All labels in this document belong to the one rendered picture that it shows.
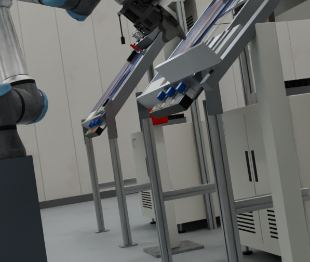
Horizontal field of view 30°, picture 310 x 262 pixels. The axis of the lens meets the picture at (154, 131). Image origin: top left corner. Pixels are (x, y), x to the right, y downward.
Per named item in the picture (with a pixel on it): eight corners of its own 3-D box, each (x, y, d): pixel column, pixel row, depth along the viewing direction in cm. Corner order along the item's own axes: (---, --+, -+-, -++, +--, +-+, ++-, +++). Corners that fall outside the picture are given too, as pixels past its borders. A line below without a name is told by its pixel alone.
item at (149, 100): (205, 89, 183) (188, 74, 182) (148, 109, 246) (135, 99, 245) (207, 86, 184) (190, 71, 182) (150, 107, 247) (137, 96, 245)
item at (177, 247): (157, 258, 271) (132, 92, 273) (143, 250, 294) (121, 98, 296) (204, 248, 278) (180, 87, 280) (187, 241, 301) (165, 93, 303)
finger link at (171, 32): (177, 50, 178) (153, 31, 176) (188, 36, 179) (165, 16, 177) (180, 48, 175) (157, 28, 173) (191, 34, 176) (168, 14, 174)
